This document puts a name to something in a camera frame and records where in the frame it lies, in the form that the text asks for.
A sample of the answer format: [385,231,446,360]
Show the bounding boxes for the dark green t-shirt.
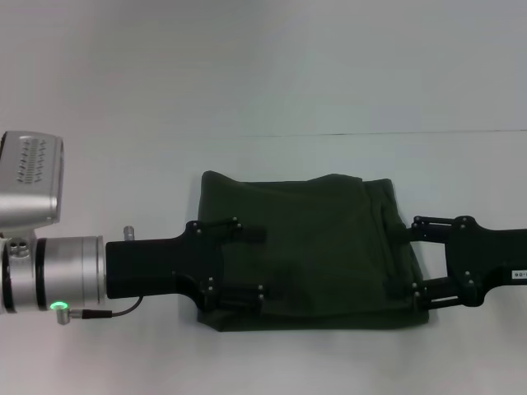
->
[195,170,431,333]

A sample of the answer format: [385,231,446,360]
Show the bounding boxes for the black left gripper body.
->
[105,220,226,311]

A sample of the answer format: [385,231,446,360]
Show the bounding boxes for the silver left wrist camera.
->
[0,130,66,239]

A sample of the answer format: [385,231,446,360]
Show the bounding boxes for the silver left cable elbow plug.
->
[54,306,74,327]

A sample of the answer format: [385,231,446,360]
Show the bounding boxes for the dark left arm cable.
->
[68,293,145,319]

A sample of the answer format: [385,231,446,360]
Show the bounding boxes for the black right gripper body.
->
[443,214,527,309]

